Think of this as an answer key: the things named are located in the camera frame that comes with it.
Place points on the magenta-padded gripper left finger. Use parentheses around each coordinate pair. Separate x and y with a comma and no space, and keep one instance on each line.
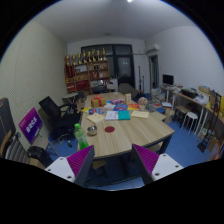
(65,168)

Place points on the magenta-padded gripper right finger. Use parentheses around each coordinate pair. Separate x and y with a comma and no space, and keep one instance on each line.
(163,166)

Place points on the green drink bottle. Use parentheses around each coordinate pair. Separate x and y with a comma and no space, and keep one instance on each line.
(81,137)

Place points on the stainless steel cup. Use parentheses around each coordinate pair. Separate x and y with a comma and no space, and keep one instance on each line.
(92,130)

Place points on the purple sign board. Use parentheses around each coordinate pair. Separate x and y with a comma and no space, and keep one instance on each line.
(30,125)

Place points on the grey striped office chair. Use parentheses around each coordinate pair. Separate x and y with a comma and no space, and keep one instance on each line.
(11,148)

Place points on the pale yellow notepad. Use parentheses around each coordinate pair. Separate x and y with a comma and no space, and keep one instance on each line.
(140,114)
(96,118)

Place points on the black office chair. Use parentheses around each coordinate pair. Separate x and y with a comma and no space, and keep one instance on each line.
(55,111)

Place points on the white round stool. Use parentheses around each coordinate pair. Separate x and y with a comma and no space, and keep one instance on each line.
(191,115)

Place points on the flat round red coaster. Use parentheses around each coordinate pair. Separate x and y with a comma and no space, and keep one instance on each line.
(109,129)

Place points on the teal book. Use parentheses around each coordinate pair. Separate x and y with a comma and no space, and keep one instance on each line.
(124,115)

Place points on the orange book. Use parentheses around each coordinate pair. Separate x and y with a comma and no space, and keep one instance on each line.
(133,106)

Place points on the pink flower bouquet in cup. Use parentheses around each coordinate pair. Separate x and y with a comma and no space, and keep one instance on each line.
(142,101)

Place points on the small white round table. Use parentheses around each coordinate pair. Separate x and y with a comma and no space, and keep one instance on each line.
(70,96)

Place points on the long wooden side desk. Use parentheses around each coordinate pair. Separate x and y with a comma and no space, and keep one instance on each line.
(193,100)

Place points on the blue book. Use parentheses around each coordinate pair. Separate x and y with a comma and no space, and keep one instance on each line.
(120,107)

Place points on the yellow gift box red ribbon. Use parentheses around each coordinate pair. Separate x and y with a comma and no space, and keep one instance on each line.
(98,101)

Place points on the orange carton box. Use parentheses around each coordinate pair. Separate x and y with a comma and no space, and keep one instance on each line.
(128,98)

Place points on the pink box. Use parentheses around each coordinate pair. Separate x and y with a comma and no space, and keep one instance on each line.
(117,101)

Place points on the dark brown chair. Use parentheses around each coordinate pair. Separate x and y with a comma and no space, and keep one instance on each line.
(127,88)

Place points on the black computer monitor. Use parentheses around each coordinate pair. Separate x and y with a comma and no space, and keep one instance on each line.
(168,79)

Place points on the black framed glass door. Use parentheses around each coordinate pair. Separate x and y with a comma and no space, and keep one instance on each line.
(124,65)

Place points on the white air conditioner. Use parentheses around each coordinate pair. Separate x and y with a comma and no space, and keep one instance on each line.
(152,48)

